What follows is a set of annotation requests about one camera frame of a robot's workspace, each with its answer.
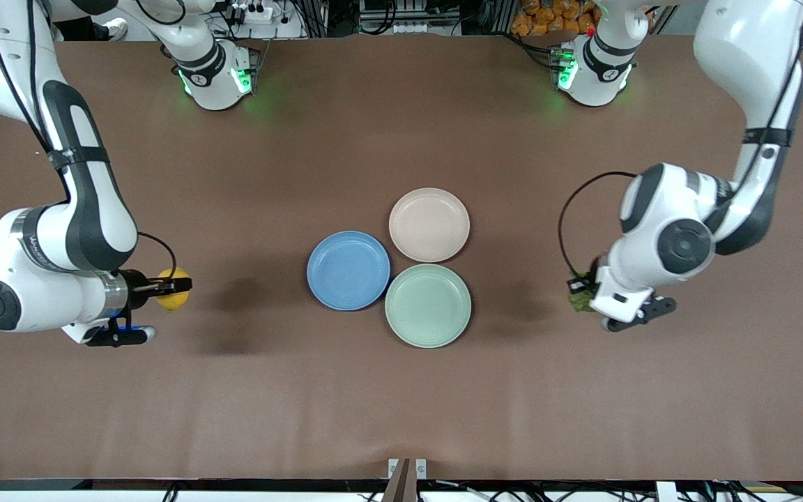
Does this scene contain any green lettuce leaf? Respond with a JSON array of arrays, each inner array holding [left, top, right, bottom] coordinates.
[[568, 259, 597, 313]]

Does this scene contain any yellow lemon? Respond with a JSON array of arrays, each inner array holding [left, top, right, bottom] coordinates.
[[156, 268, 192, 312]]

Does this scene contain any pale green plate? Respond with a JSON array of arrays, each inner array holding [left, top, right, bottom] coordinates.
[[384, 263, 473, 349]]

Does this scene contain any beige plate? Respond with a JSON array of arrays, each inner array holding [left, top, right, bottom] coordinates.
[[388, 188, 471, 264]]

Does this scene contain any blue plate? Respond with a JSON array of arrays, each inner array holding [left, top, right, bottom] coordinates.
[[306, 231, 392, 312]]

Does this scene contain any bag of orange items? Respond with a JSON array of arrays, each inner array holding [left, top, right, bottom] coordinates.
[[511, 0, 601, 37]]

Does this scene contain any white shoe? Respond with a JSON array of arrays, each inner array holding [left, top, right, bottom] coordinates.
[[91, 17, 130, 42]]

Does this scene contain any white power strip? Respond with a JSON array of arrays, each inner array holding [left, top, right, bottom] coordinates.
[[224, 0, 275, 26]]

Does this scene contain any metal table edge bracket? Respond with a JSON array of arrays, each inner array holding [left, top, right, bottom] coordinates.
[[388, 458, 428, 480]]

